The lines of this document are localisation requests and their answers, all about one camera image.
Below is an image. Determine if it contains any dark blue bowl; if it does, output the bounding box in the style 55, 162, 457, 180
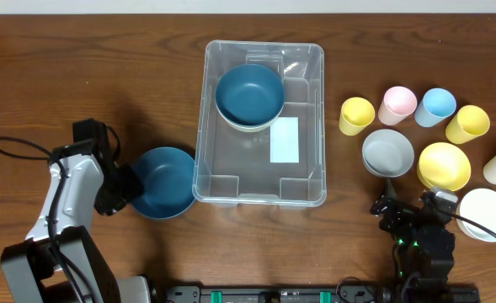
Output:
131, 146, 195, 220
215, 64, 285, 106

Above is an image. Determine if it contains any beige plastic bowl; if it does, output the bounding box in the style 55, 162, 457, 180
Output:
216, 104, 285, 132

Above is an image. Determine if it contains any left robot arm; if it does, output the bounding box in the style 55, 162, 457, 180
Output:
1, 119, 155, 302

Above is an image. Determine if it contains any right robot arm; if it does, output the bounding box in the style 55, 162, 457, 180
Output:
370, 178, 458, 302

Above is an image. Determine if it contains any clear plastic storage container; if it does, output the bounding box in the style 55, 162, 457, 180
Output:
192, 40, 327, 208

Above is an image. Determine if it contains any grey plastic bowl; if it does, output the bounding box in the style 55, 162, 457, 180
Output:
361, 129, 414, 178

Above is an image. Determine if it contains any yellow plastic bowl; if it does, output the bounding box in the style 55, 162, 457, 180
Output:
417, 142, 472, 191

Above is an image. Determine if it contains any yellow plastic cup left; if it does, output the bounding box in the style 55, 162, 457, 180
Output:
339, 97, 376, 136

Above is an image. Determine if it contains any yellow plastic cup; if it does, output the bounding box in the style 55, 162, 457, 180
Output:
339, 97, 376, 136
445, 105, 490, 144

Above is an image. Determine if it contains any white plastic bowl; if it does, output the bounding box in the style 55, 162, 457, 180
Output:
456, 189, 496, 233

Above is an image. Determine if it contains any pink plastic cup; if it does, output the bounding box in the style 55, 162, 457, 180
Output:
378, 86, 418, 125

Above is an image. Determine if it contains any light blue plastic cup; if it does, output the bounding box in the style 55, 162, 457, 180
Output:
414, 88, 456, 128

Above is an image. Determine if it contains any yellow plastic cup right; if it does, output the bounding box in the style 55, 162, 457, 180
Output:
445, 105, 490, 144

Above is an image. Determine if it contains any black left camera cable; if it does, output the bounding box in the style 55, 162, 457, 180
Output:
0, 136, 88, 303

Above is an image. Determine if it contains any black camera cable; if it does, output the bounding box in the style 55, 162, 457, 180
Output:
445, 209, 496, 303
0, 136, 88, 303

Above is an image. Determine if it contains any black right camera cable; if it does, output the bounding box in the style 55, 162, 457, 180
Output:
445, 209, 496, 303

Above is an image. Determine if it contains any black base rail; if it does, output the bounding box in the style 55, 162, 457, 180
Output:
165, 284, 483, 303

